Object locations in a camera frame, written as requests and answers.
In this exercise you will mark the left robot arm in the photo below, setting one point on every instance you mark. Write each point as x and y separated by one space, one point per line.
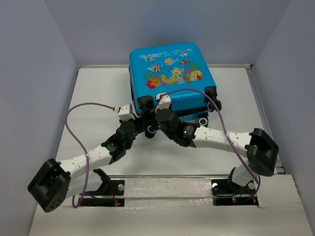
50 184

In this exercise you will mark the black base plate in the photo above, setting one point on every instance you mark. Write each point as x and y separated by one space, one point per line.
107 195
225 194

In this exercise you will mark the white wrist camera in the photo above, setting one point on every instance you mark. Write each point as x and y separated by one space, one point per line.
125 112
164 101

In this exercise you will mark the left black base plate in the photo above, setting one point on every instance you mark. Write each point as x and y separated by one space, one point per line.
107 195

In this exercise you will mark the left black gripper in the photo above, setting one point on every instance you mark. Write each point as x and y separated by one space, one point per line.
133 122

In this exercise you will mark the aluminium table rail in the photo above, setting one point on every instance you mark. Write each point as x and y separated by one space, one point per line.
91 175

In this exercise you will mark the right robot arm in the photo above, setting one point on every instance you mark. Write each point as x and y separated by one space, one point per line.
256 150

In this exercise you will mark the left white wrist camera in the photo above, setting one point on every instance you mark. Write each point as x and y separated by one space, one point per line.
125 112

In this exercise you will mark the blue hard-shell suitcase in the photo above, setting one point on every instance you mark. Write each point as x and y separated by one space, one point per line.
179 69

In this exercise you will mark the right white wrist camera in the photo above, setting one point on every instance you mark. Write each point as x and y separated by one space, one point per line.
164 101

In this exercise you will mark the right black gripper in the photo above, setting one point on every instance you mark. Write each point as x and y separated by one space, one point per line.
156 110

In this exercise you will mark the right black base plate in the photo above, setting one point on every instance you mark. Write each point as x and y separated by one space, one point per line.
225 194

